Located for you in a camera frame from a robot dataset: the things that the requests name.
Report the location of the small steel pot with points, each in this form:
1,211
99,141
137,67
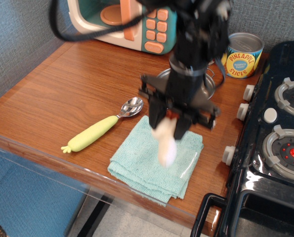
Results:
207,88

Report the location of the pineapple slices can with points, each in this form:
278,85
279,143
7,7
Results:
242,55

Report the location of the plush white brown mushroom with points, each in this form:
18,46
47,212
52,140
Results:
164,134

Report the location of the light teal folded towel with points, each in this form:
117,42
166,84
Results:
136,164

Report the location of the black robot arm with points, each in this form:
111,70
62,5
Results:
202,35

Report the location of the spoon with green handle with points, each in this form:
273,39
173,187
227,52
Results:
82,140

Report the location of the black toy stove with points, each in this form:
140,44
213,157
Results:
260,185

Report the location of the toy teal microwave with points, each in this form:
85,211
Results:
155,33

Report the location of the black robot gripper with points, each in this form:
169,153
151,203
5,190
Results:
176,94

